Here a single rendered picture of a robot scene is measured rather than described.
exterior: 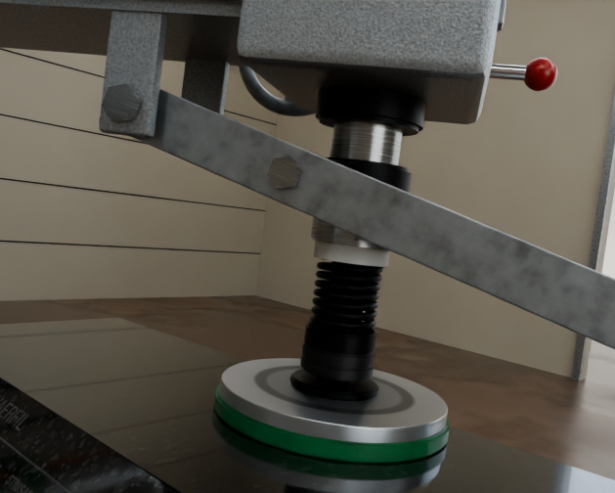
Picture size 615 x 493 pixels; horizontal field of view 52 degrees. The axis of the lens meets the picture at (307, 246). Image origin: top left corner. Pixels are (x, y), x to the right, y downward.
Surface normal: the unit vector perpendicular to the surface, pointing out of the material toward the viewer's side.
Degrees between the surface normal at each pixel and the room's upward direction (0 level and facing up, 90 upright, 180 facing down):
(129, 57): 90
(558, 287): 90
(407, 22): 90
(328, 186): 90
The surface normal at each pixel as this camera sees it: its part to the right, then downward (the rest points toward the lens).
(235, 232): 0.75, 0.13
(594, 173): -0.65, -0.04
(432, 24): -0.22, 0.02
